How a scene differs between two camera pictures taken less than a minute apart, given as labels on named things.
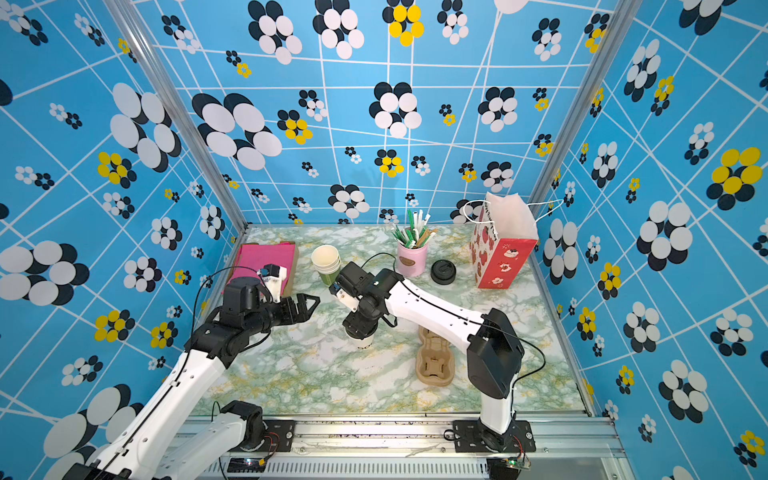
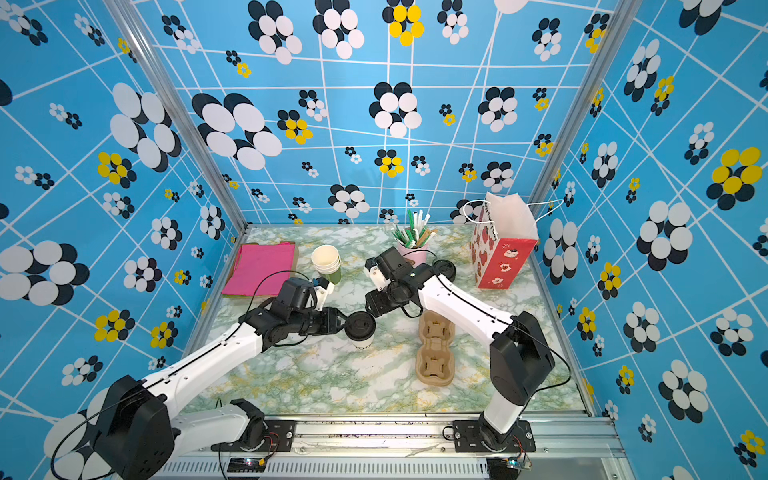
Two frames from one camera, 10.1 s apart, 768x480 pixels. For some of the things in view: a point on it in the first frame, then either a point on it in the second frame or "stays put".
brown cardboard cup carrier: x=435 y=363 stays put
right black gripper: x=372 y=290 → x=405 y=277
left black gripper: x=303 y=314 → x=333 y=320
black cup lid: x=359 y=326 stays put
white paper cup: x=361 y=343 stays put
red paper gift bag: x=503 y=237 stays put
